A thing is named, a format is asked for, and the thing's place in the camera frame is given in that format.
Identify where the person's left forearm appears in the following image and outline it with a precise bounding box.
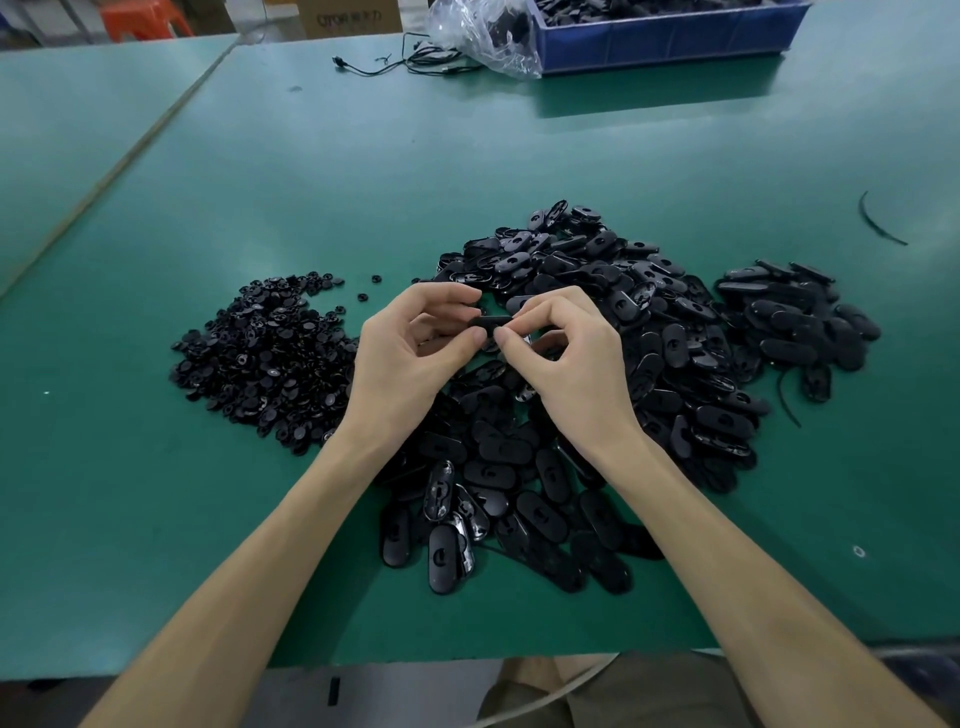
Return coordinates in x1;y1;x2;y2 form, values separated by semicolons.
78;420;438;728

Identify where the small heap of oval covers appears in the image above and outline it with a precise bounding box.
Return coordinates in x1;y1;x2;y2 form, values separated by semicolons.
712;258;884;405

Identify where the black cable tie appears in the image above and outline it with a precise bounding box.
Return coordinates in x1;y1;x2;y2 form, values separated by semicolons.
775;366;804;429
858;190;909;247

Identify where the black cable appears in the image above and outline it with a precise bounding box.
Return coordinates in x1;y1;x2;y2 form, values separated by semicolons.
331;30;483;77

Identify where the clear plastic bag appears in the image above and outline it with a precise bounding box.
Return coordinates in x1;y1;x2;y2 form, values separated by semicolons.
426;0;544;81

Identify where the orange plastic stool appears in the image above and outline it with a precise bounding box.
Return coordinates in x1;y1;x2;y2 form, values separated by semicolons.
100;0;197;44

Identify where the pile of small round parts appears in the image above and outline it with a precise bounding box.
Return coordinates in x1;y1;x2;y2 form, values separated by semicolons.
170;270;363;457

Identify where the brown cardboard box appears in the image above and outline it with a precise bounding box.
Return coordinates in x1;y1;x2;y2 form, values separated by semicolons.
298;0;407;41

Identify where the black parts heap in bin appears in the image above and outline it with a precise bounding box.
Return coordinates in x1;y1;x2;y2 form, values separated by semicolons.
536;0;804;19

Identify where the blue plastic bin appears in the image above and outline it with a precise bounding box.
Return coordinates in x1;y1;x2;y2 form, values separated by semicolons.
527;0;816;77

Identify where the large pile of oval covers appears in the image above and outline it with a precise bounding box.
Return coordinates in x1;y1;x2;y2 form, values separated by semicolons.
373;198;775;599

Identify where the white stool ring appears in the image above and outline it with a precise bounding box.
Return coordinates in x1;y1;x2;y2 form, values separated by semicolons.
486;654;625;728

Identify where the person's right hand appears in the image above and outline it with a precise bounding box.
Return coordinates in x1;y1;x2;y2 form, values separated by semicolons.
495;285;648;460

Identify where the person's right forearm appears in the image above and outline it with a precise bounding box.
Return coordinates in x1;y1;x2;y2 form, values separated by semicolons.
588;420;949;728

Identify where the person's left hand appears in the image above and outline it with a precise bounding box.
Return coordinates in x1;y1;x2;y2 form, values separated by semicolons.
345;282;489;450

